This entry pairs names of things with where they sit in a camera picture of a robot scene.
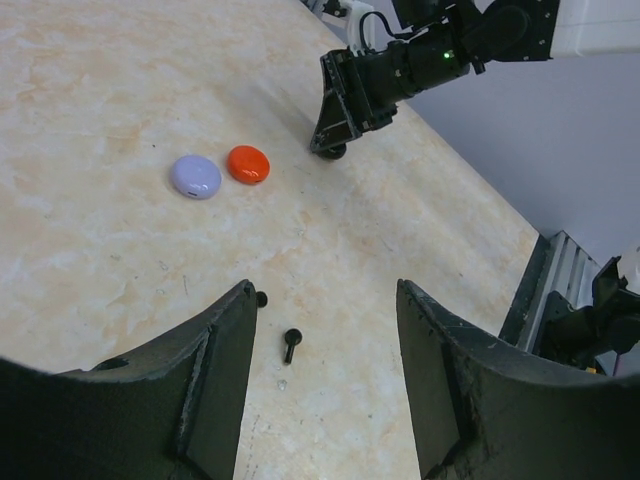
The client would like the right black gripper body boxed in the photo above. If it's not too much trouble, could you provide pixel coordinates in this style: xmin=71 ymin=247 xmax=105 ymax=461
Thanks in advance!
xmin=344 ymin=25 xmax=471 ymax=133

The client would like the black earbud lower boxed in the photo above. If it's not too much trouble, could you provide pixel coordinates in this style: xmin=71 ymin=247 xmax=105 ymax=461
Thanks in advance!
xmin=284 ymin=328 xmax=303 ymax=365

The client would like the black earbud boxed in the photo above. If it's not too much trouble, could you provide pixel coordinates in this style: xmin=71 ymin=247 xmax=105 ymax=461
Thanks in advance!
xmin=256 ymin=291 xmax=268 ymax=308
xmin=284 ymin=328 xmax=303 ymax=365

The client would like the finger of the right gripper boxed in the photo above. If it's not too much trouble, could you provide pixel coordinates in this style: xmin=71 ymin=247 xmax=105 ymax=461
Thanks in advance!
xmin=310 ymin=49 xmax=362 ymax=153

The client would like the black round case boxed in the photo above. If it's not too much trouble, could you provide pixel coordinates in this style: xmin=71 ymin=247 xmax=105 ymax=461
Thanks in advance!
xmin=318 ymin=144 xmax=347 ymax=161

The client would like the black earbud upper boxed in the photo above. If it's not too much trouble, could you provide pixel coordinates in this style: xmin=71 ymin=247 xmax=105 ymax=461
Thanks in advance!
xmin=256 ymin=291 xmax=268 ymax=308

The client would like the aluminium rail right side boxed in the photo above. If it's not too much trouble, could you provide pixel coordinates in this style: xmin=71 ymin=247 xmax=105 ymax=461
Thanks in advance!
xmin=541 ymin=231 xmax=600 ymax=308

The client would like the lilac earbud charging case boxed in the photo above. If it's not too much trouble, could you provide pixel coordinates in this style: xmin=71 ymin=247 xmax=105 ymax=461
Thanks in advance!
xmin=169 ymin=155 xmax=222 ymax=200

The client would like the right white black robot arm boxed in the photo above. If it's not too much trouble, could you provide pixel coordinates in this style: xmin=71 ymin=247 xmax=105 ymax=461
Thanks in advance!
xmin=310 ymin=1 xmax=639 ymax=160

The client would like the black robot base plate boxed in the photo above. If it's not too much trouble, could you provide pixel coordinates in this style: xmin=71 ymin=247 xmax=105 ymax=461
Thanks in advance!
xmin=498 ymin=232 xmax=640 ymax=376

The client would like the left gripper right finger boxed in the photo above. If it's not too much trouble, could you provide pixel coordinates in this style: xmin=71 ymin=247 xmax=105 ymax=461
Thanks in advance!
xmin=396 ymin=280 xmax=639 ymax=479

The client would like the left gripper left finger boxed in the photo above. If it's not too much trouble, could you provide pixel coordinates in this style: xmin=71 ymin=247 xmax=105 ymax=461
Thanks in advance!
xmin=1 ymin=280 xmax=257 ymax=479

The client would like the orange round case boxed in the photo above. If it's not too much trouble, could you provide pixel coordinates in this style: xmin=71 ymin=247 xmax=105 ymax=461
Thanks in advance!
xmin=226 ymin=145 xmax=270 ymax=185

